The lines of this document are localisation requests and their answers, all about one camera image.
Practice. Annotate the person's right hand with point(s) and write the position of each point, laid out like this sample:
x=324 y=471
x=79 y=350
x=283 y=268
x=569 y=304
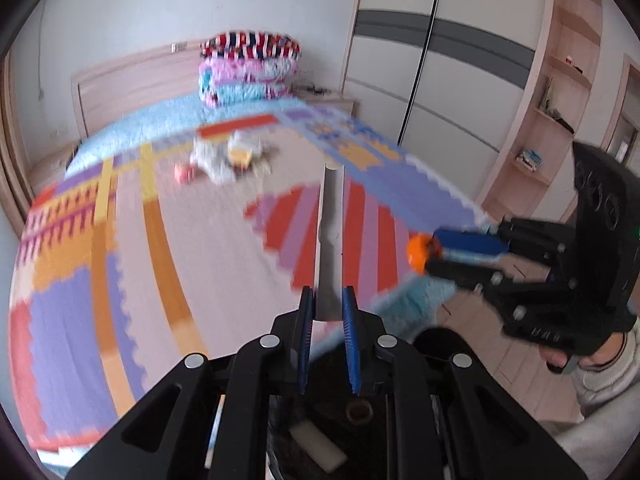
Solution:
x=606 y=354

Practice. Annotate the black bag-lined trash bin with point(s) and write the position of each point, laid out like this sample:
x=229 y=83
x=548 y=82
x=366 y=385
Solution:
x=414 y=425

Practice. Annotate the colourful foam puzzle mat board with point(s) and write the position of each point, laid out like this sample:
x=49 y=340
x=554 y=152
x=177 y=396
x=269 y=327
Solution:
x=121 y=271

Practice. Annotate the grey trash strip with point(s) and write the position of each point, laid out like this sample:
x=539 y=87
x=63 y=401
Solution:
x=328 y=261

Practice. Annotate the stack of folded blankets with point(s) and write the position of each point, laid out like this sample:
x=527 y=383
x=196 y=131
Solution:
x=245 y=65

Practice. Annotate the pile of trash on mat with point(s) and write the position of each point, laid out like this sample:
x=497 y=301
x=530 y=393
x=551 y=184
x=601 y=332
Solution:
x=223 y=162

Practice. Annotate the light grey zip jacket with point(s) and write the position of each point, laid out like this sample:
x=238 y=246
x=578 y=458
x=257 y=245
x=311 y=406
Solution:
x=608 y=397

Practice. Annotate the small orange ball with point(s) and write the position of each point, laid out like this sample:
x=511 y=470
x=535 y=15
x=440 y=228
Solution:
x=421 y=249

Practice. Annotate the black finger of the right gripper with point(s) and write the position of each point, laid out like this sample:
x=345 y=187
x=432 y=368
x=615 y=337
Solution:
x=470 y=272

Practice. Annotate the pink wooden corner shelf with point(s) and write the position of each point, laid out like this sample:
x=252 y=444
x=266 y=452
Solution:
x=555 y=98

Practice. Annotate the white sliding-door wardrobe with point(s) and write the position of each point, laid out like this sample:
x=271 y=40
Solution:
x=444 y=79

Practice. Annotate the small red trash item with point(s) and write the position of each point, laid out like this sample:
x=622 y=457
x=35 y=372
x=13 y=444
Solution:
x=184 y=172

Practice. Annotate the wooden bed headboard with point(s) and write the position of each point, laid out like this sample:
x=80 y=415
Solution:
x=111 y=90

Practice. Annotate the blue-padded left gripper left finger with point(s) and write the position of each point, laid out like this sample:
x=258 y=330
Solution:
x=300 y=341

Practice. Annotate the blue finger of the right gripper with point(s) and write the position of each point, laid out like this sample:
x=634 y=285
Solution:
x=475 y=243

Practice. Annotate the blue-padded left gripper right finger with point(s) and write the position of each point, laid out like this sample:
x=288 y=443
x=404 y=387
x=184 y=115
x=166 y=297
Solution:
x=359 y=342

